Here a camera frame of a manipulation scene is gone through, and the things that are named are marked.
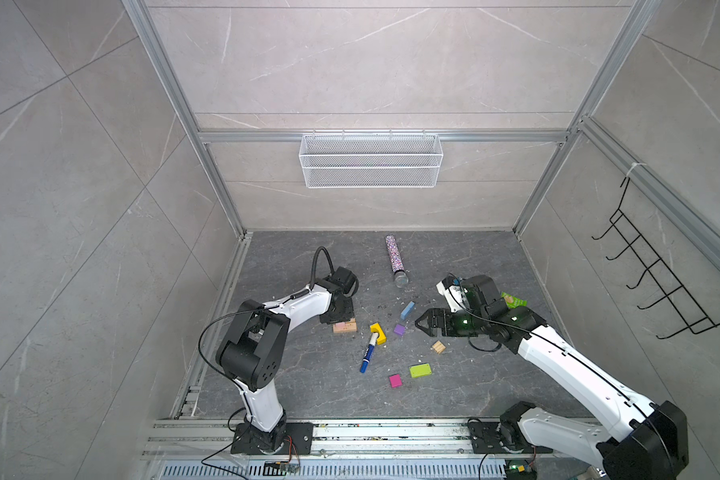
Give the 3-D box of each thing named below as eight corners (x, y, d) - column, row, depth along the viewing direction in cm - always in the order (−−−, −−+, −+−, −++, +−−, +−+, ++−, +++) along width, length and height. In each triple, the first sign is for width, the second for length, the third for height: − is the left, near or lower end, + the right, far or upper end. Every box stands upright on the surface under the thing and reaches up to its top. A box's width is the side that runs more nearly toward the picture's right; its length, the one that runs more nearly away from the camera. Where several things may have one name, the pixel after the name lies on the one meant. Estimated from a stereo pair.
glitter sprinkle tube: (395, 289, 105) (396, 283, 102) (383, 241, 119) (383, 235, 116) (407, 287, 105) (409, 281, 102) (393, 240, 120) (394, 233, 117)
